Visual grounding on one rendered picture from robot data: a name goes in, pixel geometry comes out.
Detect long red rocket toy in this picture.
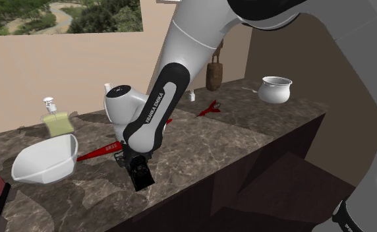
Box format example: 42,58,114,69
76,118,173,162

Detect white round pot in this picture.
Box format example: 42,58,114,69
257,75,293,105

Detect brown wooden figure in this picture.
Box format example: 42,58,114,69
205,38,225,92

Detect white bowl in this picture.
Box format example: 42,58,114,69
11,133,79,186

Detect window with landscape view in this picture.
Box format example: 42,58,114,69
0,0,144,37

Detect soap dispenser with yellow liquid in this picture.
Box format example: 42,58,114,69
40,96,76,138

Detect small red rocket toy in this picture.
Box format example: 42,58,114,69
196,99,222,118

